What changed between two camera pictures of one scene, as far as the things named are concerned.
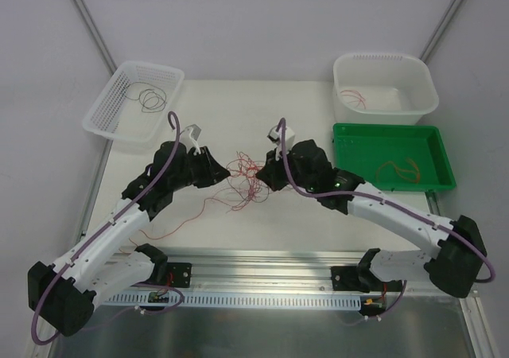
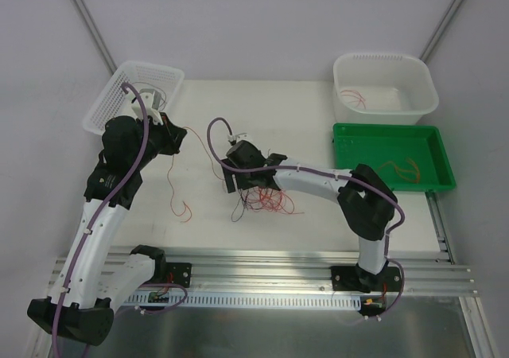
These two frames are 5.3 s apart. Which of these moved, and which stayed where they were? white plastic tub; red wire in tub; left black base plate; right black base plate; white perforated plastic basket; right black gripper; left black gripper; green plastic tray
Moved: left black gripper; right black gripper
Stayed: right black base plate; left black base plate; white plastic tub; green plastic tray; red wire in tub; white perforated plastic basket
